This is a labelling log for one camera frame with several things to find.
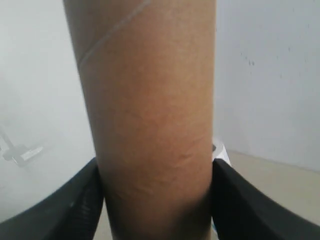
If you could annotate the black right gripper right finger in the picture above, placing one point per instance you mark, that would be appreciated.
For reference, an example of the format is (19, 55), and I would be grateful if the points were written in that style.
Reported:
(241, 212)

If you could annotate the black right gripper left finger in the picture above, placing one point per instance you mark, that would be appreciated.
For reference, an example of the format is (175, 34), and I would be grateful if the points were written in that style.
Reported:
(70, 213)

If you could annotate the brown cardboard tube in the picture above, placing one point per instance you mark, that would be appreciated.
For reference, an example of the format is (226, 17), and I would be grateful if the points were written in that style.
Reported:
(147, 73)

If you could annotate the printed white paper towel roll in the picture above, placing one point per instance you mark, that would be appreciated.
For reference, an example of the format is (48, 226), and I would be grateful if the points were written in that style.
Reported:
(219, 151)

